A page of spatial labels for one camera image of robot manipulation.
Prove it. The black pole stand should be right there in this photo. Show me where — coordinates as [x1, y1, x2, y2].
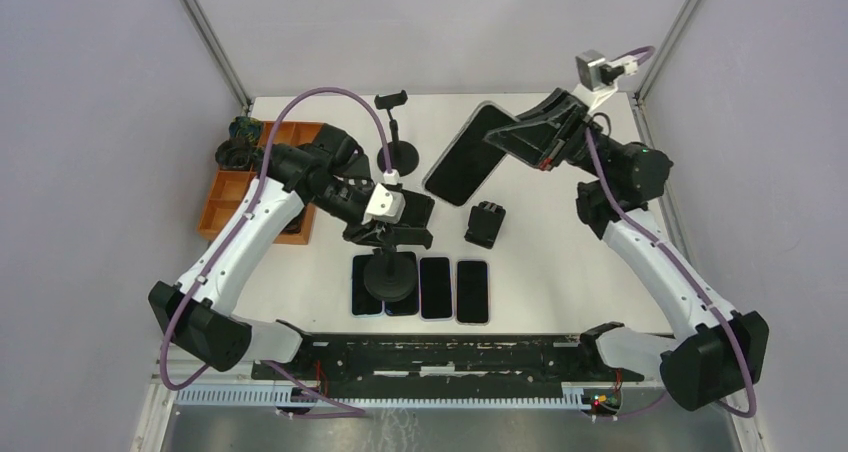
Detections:
[374, 90, 420, 177]
[364, 247, 419, 303]

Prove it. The black case phone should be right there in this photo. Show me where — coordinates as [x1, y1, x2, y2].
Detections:
[383, 251, 420, 317]

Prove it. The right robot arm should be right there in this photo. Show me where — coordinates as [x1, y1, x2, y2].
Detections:
[482, 89, 769, 418]

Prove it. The small black phone stand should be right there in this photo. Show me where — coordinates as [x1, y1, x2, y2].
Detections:
[464, 201, 506, 250]

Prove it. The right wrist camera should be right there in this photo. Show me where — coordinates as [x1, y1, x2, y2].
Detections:
[572, 50, 639, 113]

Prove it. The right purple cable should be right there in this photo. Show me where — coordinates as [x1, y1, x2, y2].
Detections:
[582, 46, 758, 422]

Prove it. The dark patterned scrunchie top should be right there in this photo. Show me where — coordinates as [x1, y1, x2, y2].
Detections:
[228, 116, 264, 144]

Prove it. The black mounting base plate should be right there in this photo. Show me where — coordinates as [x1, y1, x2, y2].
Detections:
[283, 333, 642, 399]

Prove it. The purple cable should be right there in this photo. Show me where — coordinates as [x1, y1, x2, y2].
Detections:
[158, 87, 399, 420]
[582, 46, 758, 422]

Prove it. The white case phone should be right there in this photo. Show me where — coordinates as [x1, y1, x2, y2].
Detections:
[456, 260, 490, 325]
[423, 101, 516, 206]

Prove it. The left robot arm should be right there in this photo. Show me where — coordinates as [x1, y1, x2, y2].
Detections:
[148, 123, 435, 380]

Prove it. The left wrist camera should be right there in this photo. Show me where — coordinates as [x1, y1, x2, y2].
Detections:
[362, 170, 406, 224]

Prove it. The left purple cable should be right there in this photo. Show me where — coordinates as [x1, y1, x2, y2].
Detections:
[158, 87, 399, 420]

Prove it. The white cable duct strip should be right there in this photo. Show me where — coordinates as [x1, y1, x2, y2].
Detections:
[174, 384, 591, 411]

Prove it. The dark patterned scrunchie left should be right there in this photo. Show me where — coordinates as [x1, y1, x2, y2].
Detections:
[215, 137, 256, 171]

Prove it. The dark patterned scrunchie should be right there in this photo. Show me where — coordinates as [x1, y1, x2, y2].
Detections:
[215, 137, 256, 171]
[228, 116, 264, 144]

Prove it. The blue case phone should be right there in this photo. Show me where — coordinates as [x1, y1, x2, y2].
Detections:
[351, 255, 384, 317]

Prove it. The orange compartment tray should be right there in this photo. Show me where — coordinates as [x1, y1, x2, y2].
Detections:
[196, 120, 332, 246]

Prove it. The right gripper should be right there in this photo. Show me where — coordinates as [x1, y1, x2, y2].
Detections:
[482, 86, 620, 182]

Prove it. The black folding phone stand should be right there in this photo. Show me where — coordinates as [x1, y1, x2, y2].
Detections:
[404, 191, 435, 215]

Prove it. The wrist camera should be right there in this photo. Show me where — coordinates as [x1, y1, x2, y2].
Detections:
[362, 170, 406, 224]
[572, 50, 639, 113]

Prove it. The lavender case phone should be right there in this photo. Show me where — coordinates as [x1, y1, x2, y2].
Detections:
[419, 257, 454, 321]

